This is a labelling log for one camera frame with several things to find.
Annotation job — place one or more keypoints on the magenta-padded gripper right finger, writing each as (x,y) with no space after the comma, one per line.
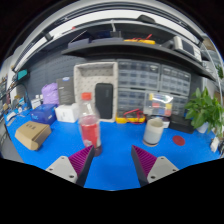
(160,166)

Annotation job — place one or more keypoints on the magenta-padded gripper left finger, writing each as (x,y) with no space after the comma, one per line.
(63,166)

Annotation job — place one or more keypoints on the clear bottle red label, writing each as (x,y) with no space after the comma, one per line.
(89,131)

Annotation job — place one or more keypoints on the flat round red coaster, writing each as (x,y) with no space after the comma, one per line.
(179,140)

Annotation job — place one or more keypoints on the grey ceramic cup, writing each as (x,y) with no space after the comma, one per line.
(153,132)

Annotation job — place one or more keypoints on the small dark box white label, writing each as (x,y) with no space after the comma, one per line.
(166,122)

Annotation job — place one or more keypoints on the brown cardboard box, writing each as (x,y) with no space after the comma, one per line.
(31,135)

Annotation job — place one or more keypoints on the black box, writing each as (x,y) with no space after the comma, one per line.
(181,125)

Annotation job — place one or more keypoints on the white carton box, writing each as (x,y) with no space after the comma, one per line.
(66,113)

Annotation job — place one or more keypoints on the yellow multimeter with leads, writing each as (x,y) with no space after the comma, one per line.
(131,119)

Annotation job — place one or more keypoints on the blue carton box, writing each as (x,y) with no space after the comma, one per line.
(43,114)

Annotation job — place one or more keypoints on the clear organizer with coloured parts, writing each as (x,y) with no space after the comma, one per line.
(158,103)

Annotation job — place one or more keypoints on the grey small-parts drawer cabinet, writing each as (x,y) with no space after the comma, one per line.
(180,105)
(130,100)
(138,75)
(175,81)

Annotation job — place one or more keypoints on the green potted plant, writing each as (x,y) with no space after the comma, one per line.
(203,108)

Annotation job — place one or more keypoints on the purple plastic bag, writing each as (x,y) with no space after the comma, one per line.
(50,93)

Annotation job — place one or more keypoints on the dark grey flat box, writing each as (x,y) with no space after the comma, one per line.
(65,90)

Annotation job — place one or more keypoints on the black rectangular device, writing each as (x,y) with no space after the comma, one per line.
(104,100)

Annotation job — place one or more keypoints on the white perforated tray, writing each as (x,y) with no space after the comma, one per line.
(85,83)

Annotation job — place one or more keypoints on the dark grey shelf unit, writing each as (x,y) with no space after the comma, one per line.
(133,50)

